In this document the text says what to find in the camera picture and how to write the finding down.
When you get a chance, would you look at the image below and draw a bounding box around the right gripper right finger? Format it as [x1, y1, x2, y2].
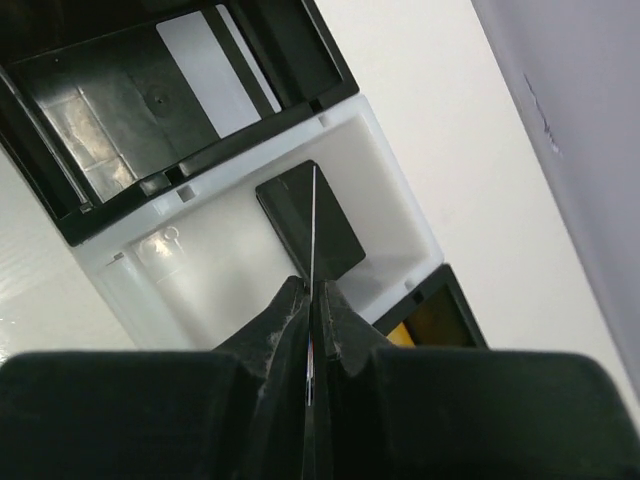
[315, 281, 639, 479]

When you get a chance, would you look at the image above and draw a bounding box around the black white sorting tray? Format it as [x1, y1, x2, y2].
[1, 1, 484, 350]

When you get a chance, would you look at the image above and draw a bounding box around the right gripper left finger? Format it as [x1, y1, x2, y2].
[1, 276, 310, 479]

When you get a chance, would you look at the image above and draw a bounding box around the gold credit card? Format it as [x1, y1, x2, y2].
[387, 322, 415, 347]

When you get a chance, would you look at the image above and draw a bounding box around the silver credit card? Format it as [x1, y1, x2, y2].
[156, 4, 282, 138]

